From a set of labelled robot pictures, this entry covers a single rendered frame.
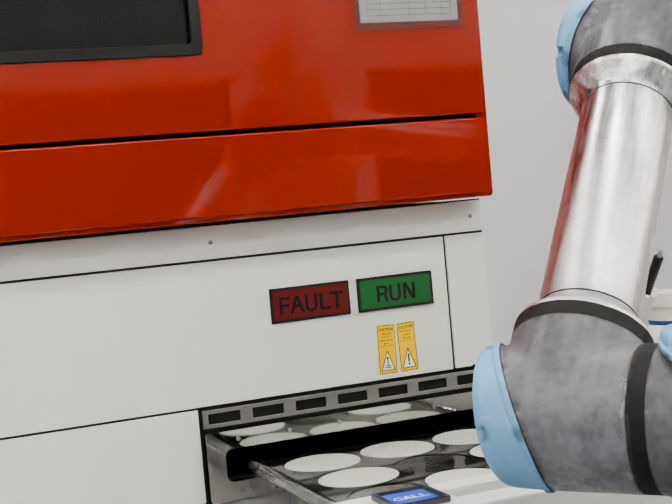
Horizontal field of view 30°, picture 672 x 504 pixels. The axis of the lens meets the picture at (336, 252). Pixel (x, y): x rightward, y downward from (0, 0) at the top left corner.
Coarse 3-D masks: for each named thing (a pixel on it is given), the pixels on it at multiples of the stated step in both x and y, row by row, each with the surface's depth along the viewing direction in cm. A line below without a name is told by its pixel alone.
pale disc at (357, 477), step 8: (336, 472) 157; (344, 472) 156; (352, 472) 156; (360, 472) 155; (368, 472) 155; (376, 472) 155; (384, 472) 154; (392, 472) 154; (320, 480) 153; (328, 480) 153; (336, 480) 152; (344, 480) 152; (352, 480) 152; (360, 480) 151; (368, 480) 151; (376, 480) 150; (384, 480) 150
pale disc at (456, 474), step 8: (440, 472) 151; (448, 472) 151; (456, 472) 151; (464, 472) 151; (472, 472) 150; (480, 472) 150; (488, 472) 150; (432, 480) 148; (440, 480) 147; (448, 480) 147
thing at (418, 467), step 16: (432, 432) 176; (352, 448) 170; (448, 448) 165; (464, 448) 164; (272, 464) 165; (368, 464) 160; (384, 464) 159; (400, 464) 159; (416, 464) 158; (432, 464) 157; (448, 464) 156; (464, 464) 155; (480, 464) 154; (304, 480) 154; (400, 480) 150; (416, 480) 149; (336, 496) 145; (352, 496) 144
